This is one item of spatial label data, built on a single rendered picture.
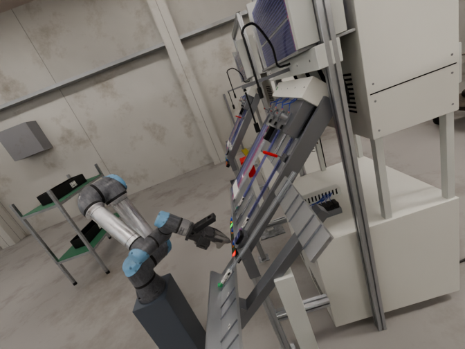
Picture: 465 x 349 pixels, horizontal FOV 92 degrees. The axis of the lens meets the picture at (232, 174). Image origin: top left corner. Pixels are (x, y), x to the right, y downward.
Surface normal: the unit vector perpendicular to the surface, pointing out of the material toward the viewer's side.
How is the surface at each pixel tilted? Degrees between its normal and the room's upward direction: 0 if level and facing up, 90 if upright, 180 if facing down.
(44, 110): 90
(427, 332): 0
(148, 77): 90
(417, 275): 90
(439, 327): 0
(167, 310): 90
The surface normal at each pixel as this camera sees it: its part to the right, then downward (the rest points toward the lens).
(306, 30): 0.05, 0.34
